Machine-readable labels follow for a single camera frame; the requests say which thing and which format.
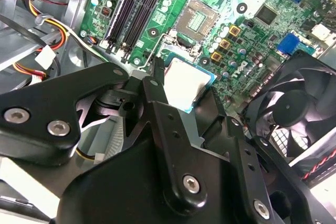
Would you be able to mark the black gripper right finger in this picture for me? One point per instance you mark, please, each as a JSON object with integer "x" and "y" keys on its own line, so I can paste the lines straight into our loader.
{"x": 212, "y": 113}

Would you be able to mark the silver CPU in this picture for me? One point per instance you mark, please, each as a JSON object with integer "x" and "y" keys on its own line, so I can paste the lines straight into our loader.
{"x": 186, "y": 85}

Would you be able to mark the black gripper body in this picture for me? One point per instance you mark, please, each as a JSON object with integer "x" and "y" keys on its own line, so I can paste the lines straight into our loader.
{"x": 126, "y": 187}

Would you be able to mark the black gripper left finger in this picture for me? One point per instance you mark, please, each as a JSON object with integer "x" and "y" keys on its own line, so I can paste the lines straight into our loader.
{"x": 39, "y": 103}

